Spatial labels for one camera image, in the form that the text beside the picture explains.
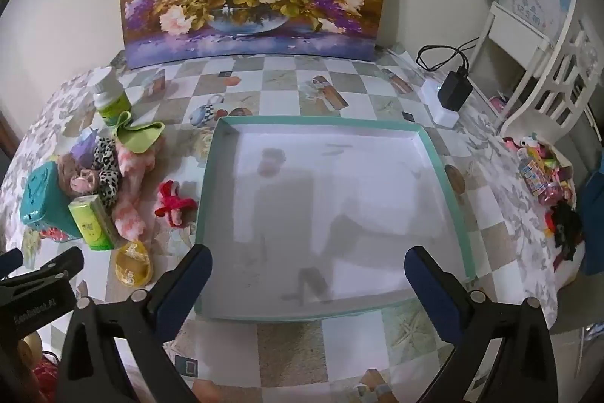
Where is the black power adapter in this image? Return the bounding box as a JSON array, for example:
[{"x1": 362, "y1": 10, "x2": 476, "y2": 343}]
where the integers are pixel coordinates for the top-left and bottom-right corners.
[{"x1": 438, "y1": 70, "x2": 473, "y2": 111}]

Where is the teal plastic heart box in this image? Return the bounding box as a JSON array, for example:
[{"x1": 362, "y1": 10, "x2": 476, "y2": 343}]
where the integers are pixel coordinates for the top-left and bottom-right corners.
[{"x1": 20, "y1": 160, "x2": 83, "y2": 239}]

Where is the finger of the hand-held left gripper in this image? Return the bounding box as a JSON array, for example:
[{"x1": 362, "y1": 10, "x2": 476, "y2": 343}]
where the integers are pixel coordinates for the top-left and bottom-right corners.
[
  {"x1": 19, "y1": 246, "x2": 85, "y2": 288},
  {"x1": 0, "y1": 249, "x2": 24, "y2": 278}
]

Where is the pile of colourful toys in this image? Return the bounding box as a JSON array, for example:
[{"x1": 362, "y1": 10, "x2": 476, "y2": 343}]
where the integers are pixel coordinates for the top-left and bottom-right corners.
[{"x1": 502, "y1": 134, "x2": 586, "y2": 262}]

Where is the leopard print scrunchie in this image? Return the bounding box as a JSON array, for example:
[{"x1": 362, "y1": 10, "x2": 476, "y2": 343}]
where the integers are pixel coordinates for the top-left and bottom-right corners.
[{"x1": 92, "y1": 137, "x2": 121, "y2": 208}]

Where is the checked printed table mat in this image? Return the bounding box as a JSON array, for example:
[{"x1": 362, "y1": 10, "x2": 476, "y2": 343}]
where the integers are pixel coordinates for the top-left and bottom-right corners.
[{"x1": 61, "y1": 49, "x2": 558, "y2": 403}]

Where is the green cloth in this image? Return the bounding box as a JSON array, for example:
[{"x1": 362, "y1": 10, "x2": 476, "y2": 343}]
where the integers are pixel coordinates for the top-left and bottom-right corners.
[{"x1": 111, "y1": 111, "x2": 166, "y2": 153}]

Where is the brown plush scrunchie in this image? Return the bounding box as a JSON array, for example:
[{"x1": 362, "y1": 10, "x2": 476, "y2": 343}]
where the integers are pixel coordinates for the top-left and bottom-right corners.
[{"x1": 57, "y1": 153, "x2": 100, "y2": 198}]

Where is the dark blue cloth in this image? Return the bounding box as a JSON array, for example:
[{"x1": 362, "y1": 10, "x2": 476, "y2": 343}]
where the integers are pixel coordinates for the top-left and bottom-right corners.
[{"x1": 579, "y1": 157, "x2": 604, "y2": 276}]

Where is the pink fluffy plush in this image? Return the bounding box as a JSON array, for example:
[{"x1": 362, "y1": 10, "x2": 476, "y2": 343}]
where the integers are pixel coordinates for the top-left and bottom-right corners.
[{"x1": 112, "y1": 137, "x2": 166, "y2": 241}]

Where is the teal shallow cardboard box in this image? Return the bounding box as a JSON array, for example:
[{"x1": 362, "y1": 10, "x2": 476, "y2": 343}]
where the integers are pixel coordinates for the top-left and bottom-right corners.
[{"x1": 194, "y1": 116, "x2": 476, "y2": 321}]

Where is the white power strip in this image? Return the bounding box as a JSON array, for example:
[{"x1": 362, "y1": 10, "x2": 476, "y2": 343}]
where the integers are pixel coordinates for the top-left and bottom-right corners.
[{"x1": 421, "y1": 76, "x2": 465, "y2": 130}]

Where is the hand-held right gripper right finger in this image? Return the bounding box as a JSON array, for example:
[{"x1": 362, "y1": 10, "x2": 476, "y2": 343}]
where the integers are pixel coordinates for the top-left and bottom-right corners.
[{"x1": 404, "y1": 245, "x2": 560, "y2": 403}]

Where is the green tissue pack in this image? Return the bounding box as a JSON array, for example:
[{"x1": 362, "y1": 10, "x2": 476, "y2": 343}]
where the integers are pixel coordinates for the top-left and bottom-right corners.
[{"x1": 68, "y1": 194, "x2": 120, "y2": 251}]

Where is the black cable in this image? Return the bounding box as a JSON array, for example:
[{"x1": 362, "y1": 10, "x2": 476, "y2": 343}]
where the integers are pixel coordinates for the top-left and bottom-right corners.
[{"x1": 416, "y1": 37, "x2": 482, "y2": 76}]

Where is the purple packet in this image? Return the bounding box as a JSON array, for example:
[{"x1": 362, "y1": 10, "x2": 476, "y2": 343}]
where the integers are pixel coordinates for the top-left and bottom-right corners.
[{"x1": 75, "y1": 133, "x2": 102, "y2": 165}]

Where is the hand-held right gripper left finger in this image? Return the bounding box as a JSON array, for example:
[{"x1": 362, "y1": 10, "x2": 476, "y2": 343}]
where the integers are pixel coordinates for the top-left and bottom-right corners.
[{"x1": 55, "y1": 244, "x2": 213, "y2": 403}]

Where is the red plush toy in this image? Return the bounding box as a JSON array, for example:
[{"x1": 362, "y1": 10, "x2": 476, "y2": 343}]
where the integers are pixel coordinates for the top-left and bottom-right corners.
[{"x1": 155, "y1": 180, "x2": 197, "y2": 228}]

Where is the green bottle with white cap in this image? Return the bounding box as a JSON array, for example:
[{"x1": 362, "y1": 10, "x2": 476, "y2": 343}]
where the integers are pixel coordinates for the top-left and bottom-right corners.
[{"x1": 92, "y1": 67, "x2": 133, "y2": 126}]

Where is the white chair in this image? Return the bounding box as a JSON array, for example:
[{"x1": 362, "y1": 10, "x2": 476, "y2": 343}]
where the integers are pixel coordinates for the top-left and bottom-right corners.
[{"x1": 465, "y1": 0, "x2": 604, "y2": 139}]

